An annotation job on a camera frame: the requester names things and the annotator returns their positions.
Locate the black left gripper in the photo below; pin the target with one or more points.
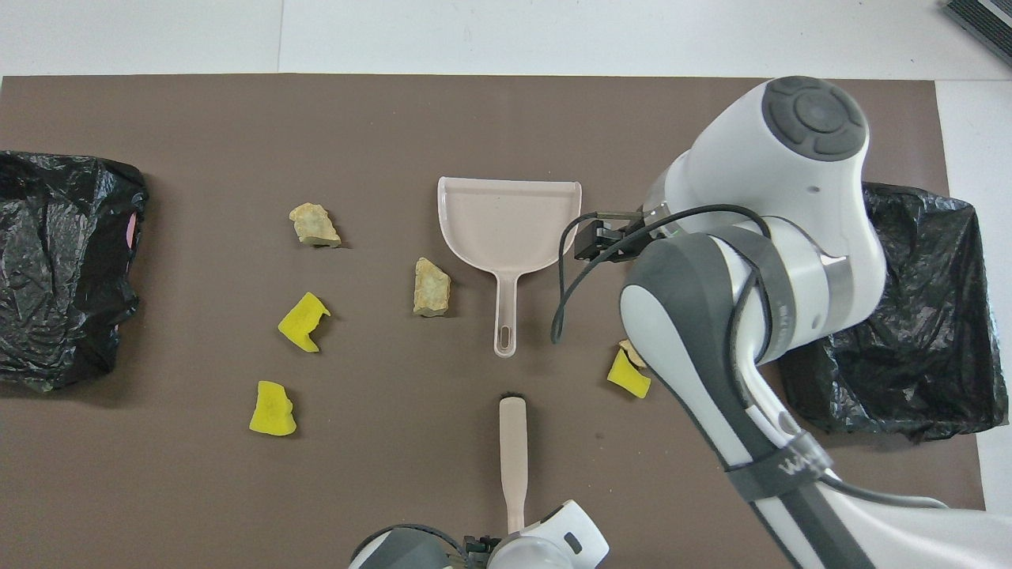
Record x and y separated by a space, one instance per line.
482 553

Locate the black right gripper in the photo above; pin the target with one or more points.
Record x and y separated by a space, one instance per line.
605 241

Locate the beige plastic dustpan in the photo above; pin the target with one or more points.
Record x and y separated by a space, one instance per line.
506 229

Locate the beige hand brush black bristles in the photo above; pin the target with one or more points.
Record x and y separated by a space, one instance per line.
512 450

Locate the round beige bread piece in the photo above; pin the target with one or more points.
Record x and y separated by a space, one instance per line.
628 348

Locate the small yellow sponge wedge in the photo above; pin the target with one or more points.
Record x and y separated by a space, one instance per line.
628 381

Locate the beige bread chunk orange crust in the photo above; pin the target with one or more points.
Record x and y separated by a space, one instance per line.
431 286

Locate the rounded yellow sponge chunk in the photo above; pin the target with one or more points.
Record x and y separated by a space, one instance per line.
273 411

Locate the notched yellow sponge chunk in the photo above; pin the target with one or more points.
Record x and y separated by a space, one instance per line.
299 324

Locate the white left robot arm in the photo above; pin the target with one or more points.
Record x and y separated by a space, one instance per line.
553 537

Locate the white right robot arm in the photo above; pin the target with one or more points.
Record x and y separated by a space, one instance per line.
791 197

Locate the black bin bag pink spot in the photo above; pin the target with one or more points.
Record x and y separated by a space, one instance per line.
63 261

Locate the brown table mat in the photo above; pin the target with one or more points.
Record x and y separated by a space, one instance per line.
237 142

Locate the grey vent grille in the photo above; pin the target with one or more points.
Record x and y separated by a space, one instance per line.
988 16

